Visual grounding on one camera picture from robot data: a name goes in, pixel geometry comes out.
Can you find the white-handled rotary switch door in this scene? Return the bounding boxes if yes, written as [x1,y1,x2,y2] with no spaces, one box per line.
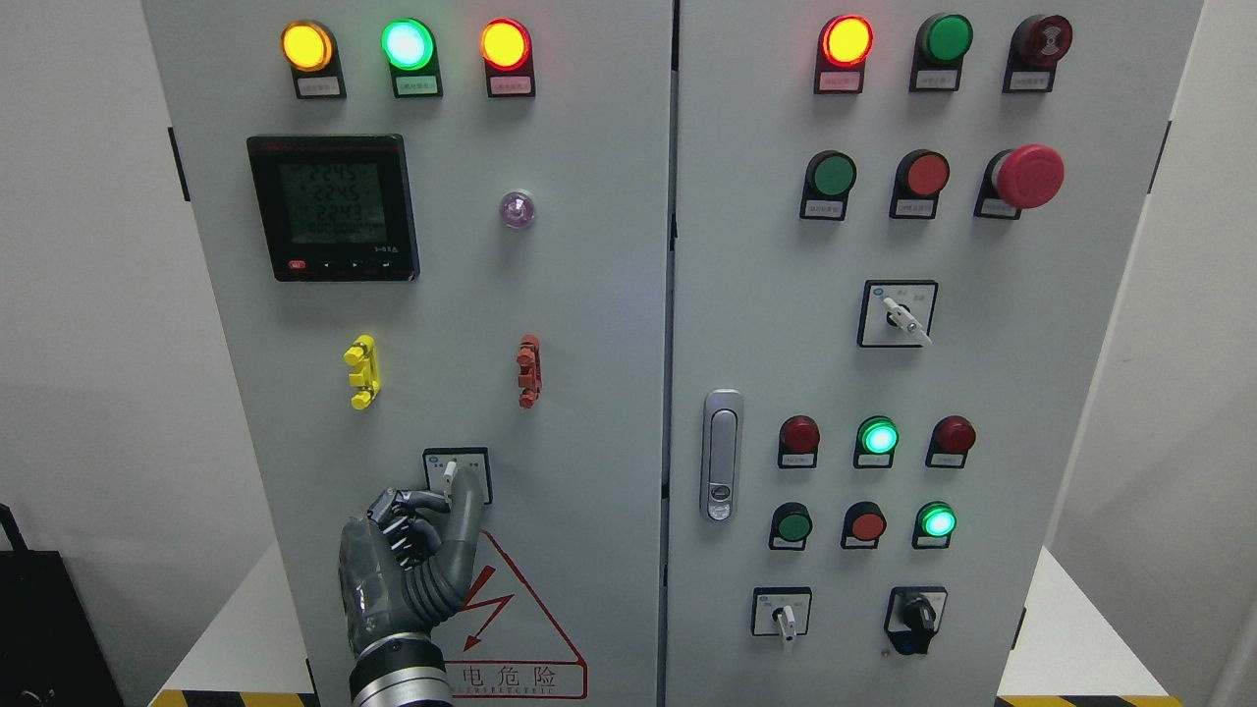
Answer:
[422,447,494,504]

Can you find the red-ringed orange indicator light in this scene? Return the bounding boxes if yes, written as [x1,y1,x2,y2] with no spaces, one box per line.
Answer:
[480,18,535,97]

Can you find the green lit indicator light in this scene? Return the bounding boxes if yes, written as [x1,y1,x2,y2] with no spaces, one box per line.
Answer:
[380,18,442,98]

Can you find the clear round lamp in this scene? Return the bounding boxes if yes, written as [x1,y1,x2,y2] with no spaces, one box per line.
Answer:
[499,190,537,230]

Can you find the dark red indicator left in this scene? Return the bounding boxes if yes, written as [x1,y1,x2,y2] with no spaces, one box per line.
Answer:
[777,415,821,469]

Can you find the dark red indicator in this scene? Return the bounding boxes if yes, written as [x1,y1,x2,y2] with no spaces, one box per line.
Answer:
[777,415,821,469]
[925,415,977,469]

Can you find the left grey cabinet door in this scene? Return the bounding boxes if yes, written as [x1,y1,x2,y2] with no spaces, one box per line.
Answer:
[143,1,674,706]

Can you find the grey cabinet door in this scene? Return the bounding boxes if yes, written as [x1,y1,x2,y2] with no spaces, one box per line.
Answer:
[143,1,674,706]
[665,1,1202,706]

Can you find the green push button lower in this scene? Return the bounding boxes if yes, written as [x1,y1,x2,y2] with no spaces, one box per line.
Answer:
[768,502,813,551]

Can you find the green push button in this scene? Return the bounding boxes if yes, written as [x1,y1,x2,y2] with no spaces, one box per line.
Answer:
[768,502,813,551]
[798,148,857,221]

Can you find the green lit indicator middle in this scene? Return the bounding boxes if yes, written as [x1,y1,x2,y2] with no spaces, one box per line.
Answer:
[852,415,900,469]

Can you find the green push button upper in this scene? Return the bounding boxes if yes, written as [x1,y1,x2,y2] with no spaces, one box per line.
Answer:
[798,148,857,221]

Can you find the red push button lower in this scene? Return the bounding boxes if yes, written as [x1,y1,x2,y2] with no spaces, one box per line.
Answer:
[840,501,886,550]

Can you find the red push button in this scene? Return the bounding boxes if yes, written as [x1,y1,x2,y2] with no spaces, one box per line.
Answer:
[840,501,886,550]
[889,148,952,220]

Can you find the right grey cabinet door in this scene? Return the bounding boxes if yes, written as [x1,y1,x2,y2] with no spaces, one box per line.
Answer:
[665,1,1202,706]

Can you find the red electric hazard warning sticker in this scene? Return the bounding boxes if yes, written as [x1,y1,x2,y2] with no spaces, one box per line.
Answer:
[432,531,588,701]

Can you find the black digital power meter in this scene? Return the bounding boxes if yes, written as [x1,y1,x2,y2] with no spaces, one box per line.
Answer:
[246,135,420,282]

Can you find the dark red indicator right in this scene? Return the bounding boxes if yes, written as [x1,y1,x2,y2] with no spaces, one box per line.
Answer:
[925,415,977,469]

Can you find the red push button upper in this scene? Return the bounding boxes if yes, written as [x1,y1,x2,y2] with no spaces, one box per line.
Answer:
[889,148,952,220]

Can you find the green lit button lower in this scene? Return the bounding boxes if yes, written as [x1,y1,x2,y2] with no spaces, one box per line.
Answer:
[911,501,957,550]

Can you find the red lit indicator right door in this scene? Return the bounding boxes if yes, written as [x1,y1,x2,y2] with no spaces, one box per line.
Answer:
[813,15,874,96]

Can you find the red emergency stop mushroom button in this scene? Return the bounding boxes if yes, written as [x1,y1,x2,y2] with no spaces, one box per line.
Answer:
[973,143,1066,220]

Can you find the yellow indicator light top left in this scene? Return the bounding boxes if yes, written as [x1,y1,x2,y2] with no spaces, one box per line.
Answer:
[280,19,347,99]

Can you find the green unlit indicator top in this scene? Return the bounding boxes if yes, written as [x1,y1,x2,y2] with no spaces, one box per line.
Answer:
[908,13,974,92]

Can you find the dark red buzzer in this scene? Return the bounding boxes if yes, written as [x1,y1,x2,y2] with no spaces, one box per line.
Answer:
[1003,15,1073,94]

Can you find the black bag at left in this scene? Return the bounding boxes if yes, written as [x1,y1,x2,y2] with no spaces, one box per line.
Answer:
[1,504,123,706]

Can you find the silver door handle lock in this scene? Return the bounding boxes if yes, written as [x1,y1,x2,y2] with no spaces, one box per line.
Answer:
[699,389,744,522]

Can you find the white rotary switch upper right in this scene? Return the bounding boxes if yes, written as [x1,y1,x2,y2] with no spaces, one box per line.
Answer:
[857,279,939,348]

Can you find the white rotary switch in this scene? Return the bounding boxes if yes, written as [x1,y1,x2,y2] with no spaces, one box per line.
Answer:
[750,586,813,645]
[857,279,939,348]

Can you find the white rotary switch lower right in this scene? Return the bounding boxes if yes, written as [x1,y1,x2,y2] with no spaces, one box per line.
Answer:
[750,586,813,645]

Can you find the black knob selector switch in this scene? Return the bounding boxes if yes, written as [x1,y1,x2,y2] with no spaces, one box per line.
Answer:
[884,586,948,655]

